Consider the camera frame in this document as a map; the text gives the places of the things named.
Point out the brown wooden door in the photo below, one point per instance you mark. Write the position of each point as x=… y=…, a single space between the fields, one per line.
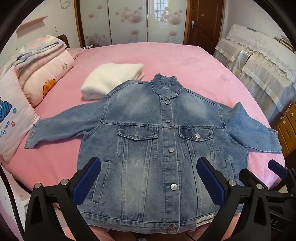
x=203 y=25

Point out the blue denim jacket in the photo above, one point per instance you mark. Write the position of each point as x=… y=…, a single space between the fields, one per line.
x=148 y=137

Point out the white folded fleece garment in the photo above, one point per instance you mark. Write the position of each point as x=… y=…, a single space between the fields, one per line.
x=108 y=76

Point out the floral folded quilt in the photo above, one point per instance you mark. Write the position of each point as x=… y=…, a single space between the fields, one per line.
x=33 y=51

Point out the wooden drawer cabinet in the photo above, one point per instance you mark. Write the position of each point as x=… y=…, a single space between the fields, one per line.
x=286 y=131

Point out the floral sliding wardrobe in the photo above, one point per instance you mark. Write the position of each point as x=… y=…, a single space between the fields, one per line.
x=111 y=22

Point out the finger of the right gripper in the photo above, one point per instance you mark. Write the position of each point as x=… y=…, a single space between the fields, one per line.
x=278 y=169
x=247 y=178

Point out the pink wall shelf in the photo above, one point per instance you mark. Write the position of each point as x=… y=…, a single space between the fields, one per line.
x=30 y=23

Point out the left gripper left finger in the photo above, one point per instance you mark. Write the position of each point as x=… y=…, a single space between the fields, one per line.
x=42 y=221

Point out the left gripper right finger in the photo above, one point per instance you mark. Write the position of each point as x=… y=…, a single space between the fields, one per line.
x=254 y=220

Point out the pink folded quilt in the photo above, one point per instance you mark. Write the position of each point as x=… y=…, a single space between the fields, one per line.
x=39 y=77

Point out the dark wooden headboard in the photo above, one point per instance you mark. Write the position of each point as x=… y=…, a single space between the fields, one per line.
x=64 y=39

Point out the lace covered furniture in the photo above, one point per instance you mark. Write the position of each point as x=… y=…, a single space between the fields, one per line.
x=264 y=66

